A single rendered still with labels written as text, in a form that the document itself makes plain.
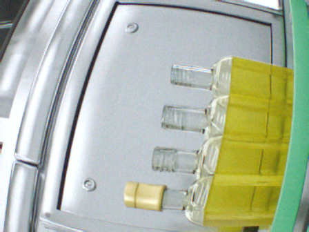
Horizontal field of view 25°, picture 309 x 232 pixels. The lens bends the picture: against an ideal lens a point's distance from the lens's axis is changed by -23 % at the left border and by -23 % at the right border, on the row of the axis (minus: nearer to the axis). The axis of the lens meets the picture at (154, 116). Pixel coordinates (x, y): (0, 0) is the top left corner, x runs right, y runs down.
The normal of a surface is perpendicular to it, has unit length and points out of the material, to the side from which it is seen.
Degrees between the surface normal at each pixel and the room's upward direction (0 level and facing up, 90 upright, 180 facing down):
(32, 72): 90
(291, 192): 90
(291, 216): 90
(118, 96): 90
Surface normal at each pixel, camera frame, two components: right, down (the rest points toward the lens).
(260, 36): -0.08, -0.57
